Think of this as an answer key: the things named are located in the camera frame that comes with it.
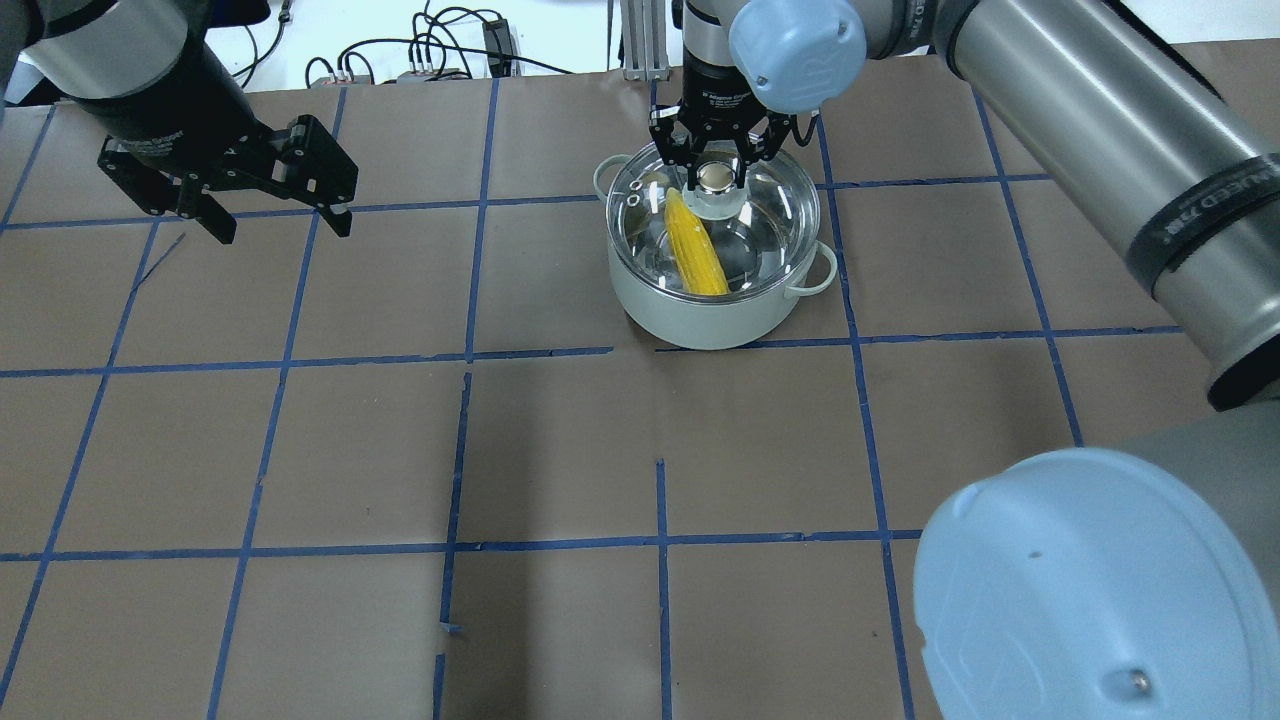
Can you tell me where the aluminium frame post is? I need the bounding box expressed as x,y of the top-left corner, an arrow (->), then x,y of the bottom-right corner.
620,1 -> 671,82

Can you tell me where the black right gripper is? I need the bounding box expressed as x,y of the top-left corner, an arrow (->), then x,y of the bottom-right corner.
648,60 -> 801,191

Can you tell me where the glass pot lid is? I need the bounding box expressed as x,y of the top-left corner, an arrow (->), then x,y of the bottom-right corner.
591,141 -> 820,304

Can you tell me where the pale green metal pot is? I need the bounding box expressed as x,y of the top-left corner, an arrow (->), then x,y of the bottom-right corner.
593,140 -> 837,352

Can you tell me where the brown paper table mat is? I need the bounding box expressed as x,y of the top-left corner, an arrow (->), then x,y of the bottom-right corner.
0,40 -> 1280,720

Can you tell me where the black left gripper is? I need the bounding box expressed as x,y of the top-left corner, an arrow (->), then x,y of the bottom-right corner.
76,40 -> 358,245

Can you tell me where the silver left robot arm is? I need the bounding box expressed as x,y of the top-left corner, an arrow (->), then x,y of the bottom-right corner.
3,1 -> 358,243

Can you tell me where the yellow corn cob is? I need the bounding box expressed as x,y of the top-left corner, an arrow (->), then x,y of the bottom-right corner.
663,187 -> 730,297

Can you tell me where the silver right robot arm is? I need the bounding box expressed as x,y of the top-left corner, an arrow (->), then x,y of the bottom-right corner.
652,56 -> 1243,719

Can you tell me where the black power adapter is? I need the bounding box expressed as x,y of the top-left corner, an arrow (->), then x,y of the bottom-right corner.
483,18 -> 516,78

